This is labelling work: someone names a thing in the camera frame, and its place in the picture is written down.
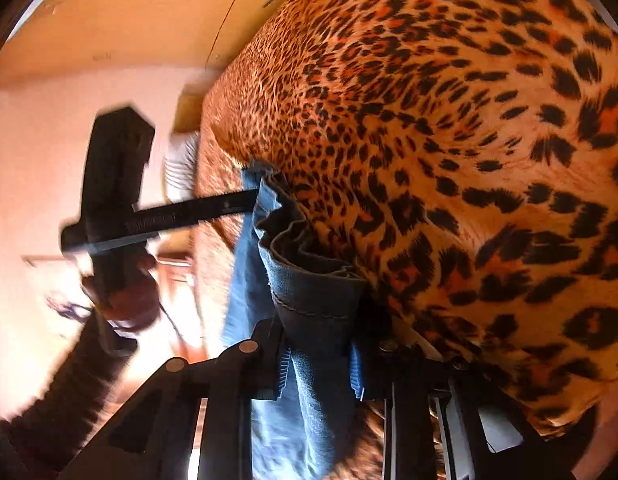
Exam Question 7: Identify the white radiator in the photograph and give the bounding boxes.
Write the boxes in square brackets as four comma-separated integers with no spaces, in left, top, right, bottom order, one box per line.
[163,131,201,203]

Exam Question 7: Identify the blue denim pants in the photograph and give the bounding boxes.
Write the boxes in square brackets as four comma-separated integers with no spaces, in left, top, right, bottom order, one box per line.
[222,162,386,479]

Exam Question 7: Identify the leopard print bedspread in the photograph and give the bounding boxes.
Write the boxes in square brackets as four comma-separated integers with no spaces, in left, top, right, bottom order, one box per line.
[202,0,618,478]

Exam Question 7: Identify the person's left hand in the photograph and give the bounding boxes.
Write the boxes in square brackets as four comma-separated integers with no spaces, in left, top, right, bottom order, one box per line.
[82,252,161,337]

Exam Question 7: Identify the dark left sleeve forearm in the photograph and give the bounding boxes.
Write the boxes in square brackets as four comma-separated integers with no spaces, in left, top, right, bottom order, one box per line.
[0,313,138,479]

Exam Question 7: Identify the wooden wardrobe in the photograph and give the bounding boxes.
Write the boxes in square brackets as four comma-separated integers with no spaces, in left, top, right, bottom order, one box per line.
[0,0,285,88]

